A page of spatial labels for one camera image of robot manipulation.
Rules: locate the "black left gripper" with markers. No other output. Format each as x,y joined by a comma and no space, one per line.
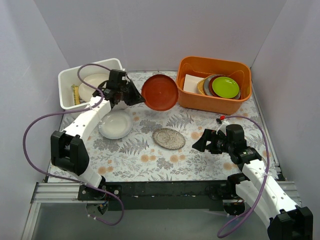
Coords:
127,90

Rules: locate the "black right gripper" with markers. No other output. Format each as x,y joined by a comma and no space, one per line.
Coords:
212,143

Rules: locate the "red lacquer round plate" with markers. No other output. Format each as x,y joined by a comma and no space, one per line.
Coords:
160,92

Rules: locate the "white deep bowl plate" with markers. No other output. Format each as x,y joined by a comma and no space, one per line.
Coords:
115,125

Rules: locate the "speckled oval ceramic plate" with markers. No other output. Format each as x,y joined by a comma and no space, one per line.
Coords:
169,138

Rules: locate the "beige divided plate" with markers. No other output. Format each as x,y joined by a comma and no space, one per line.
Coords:
86,92

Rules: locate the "yellow woven bamboo mat plate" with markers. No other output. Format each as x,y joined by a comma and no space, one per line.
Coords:
76,96

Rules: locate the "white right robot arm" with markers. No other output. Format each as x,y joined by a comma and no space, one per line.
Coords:
283,217

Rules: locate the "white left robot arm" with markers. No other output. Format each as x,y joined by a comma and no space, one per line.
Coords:
67,147

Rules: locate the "dark red plate in bin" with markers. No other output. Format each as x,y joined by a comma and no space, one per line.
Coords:
210,85

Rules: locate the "yellow basket plate in bin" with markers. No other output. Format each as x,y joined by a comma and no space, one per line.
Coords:
200,87

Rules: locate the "white square plate in bin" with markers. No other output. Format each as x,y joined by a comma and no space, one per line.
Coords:
191,83

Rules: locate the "white plastic bin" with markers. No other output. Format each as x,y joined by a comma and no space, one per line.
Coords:
69,77

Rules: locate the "grey plate in bin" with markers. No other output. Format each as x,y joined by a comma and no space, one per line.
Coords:
206,85

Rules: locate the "orange plastic bin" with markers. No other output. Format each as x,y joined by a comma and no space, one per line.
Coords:
203,67

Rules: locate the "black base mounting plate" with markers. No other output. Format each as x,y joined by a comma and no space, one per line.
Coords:
162,195

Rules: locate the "lime green plate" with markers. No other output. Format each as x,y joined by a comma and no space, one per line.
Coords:
225,87

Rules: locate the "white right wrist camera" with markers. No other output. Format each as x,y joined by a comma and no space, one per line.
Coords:
222,124

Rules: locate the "aluminium frame rail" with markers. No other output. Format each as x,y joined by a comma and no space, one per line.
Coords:
50,193

